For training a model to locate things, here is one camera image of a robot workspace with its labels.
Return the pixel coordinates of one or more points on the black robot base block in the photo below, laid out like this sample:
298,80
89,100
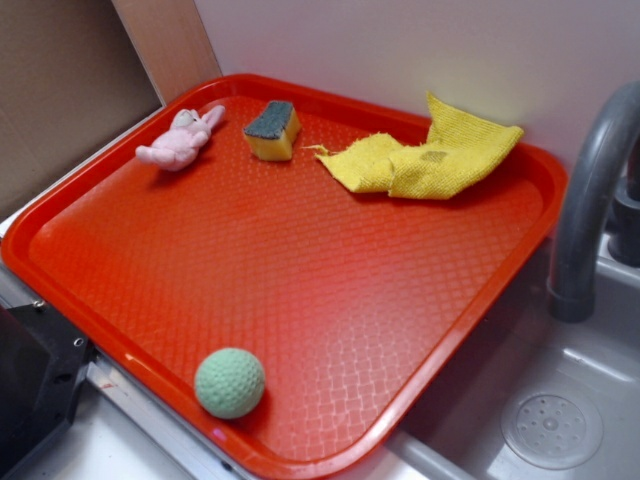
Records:
44,360

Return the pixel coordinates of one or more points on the pink plush bunny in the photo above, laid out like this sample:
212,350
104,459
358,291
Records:
179,146

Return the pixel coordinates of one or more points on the red plastic tray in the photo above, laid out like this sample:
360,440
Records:
351,302

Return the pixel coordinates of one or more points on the yellow sponge with grey scourer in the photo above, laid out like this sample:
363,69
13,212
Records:
272,134

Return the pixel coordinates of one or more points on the yellow microfibre cloth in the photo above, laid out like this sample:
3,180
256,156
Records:
460,150

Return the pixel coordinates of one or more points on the green dimpled ball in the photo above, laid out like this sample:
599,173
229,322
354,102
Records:
230,383

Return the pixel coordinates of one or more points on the light wooden board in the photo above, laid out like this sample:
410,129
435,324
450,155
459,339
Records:
171,42

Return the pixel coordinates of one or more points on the grey toy sink basin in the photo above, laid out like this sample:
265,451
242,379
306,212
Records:
530,397

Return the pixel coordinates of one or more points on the grey toy faucet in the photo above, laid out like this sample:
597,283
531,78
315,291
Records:
604,186

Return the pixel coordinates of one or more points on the brown cardboard panel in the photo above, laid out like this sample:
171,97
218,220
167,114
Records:
71,81

